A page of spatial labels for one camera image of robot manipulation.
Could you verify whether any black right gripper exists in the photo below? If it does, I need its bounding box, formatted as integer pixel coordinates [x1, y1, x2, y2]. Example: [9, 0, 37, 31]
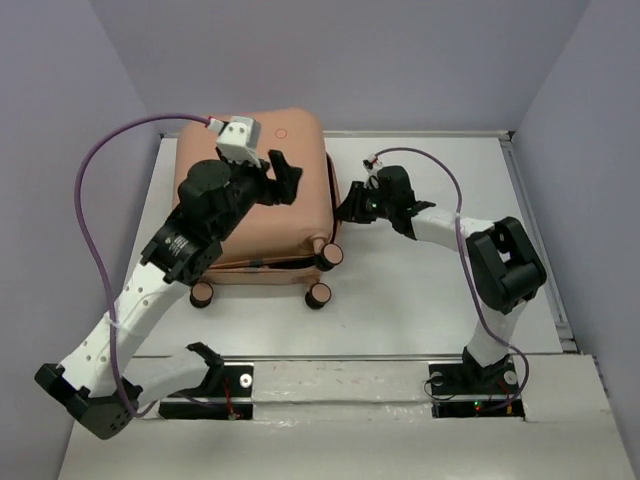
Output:
[334, 181, 395, 224]

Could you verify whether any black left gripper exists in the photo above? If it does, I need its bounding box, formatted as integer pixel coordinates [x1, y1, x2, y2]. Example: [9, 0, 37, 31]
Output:
[211, 144, 304, 241]

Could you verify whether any pink hard-shell suitcase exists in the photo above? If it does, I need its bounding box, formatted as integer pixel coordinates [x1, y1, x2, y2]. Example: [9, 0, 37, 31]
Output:
[190, 107, 344, 309]

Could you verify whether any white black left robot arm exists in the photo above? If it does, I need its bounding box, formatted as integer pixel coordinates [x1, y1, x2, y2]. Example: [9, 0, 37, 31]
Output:
[35, 150, 303, 440]

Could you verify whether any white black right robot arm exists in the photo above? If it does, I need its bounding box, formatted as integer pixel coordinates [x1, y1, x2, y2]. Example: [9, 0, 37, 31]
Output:
[337, 160, 547, 395]

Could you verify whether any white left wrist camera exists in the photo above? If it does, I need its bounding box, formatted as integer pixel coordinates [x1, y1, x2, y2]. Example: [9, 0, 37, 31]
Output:
[216, 116, 261, 167]

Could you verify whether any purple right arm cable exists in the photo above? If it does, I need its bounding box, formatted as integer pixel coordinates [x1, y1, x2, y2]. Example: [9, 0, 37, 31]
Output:
[369, 147, 530, 414]

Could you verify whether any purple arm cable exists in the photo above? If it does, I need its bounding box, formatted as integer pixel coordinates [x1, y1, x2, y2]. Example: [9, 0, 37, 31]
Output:
[369, 147, 530, 414]
[73, 113, 216, 419]

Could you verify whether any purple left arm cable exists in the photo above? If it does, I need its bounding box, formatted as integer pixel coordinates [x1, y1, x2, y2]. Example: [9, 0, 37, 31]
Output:
[73, 113, 216, 419]

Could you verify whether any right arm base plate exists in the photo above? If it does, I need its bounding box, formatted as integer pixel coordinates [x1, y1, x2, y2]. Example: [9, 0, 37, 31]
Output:
[423, 361, 525, 419]

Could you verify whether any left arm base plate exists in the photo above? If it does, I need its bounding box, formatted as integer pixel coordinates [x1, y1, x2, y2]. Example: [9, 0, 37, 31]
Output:
[157, 363, 254, 421]

